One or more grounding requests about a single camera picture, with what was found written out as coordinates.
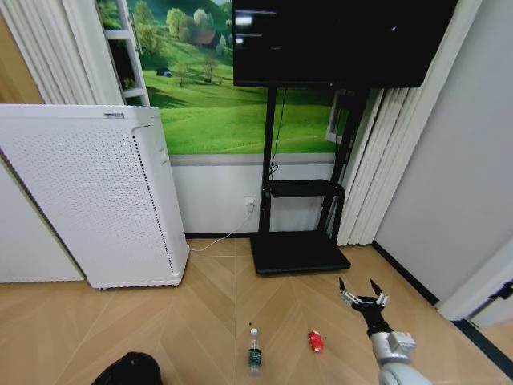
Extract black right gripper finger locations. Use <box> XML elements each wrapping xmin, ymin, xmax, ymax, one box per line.
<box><xmin>338</xmin><ymin>277</ymin><xmax>360</xmax><ymax>308</ymax></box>
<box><xmin>369</xmin><ymin>278</ymin><xmax>390</xmax><ymax>307</ymax></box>

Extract black trash bin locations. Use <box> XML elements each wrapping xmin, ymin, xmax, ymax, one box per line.
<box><xmin>91</xmin><ymin>351</ymin><xmax>164</xmax><ymax>385</ymax></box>

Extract crushed red can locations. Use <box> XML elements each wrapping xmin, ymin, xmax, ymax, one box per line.
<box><xmin>308</xmin><ymin>330</ymin><xmax>325</xmax><ymax>354</ymax></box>

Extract black television stand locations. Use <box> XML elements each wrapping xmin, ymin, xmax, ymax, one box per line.
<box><xmin>249</xmin><ymin>86</ymin><xmax>372</xmax><ymax>276</ymax></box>

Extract clear plastic bottle green label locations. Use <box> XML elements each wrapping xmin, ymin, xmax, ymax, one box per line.
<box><xmin>247</xmin><ymin>328</ymin><xmax>263</xmax><ymax>375</ymax></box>

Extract white pleated curtain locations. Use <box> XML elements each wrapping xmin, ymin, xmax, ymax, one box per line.
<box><xmin>0</xmin><ymin>0</ymin><xmax>123</xmax><ymax>106</ymax></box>
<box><xmin>336</xmin><ymin>0</ymin><xmax>484</xmax><ymax>248</ymax></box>

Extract black television screen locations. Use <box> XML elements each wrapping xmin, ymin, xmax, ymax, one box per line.
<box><xmin>231</xmin><ymin>0</ymin><xmax>460</xmax><ymax>89</ymax></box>

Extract white air purifier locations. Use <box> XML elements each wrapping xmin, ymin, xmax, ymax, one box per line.
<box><xmin>0</xmin><ymin>103</ymin><xmax>190</xmax><ymax>290</ymax></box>

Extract white power cable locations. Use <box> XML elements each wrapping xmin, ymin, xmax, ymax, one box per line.
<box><xmin>188</xmin><ymin>204</ymin><xmax>254</xmax><ymax>253</ymax></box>

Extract black television cable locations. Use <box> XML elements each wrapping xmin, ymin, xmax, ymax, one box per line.
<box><xmin>267</xmin><ymin>87</ymin><xmax>288</xmax><ymax>182</ymax></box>

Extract green landscape wall poster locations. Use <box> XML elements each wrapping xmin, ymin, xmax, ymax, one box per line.
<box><xmin>95</xmin><ymin>0</ymin><xmax>349</xmax><ymax>156</ymax></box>

